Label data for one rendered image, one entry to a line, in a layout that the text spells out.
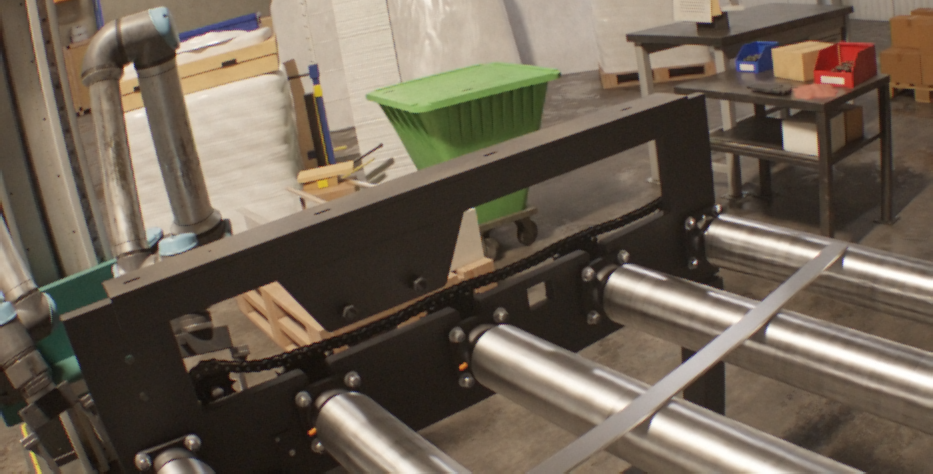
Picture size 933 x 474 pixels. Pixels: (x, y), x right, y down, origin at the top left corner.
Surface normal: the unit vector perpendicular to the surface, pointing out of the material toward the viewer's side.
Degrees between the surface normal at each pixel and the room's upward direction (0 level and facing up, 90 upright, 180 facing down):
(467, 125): 100
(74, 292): 90
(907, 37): 90
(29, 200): 90
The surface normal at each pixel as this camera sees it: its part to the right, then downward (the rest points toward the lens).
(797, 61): -0.91, 0.26
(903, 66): -0.76, 0.31
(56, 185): 0.64, 0.12
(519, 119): 0.46, 0.36
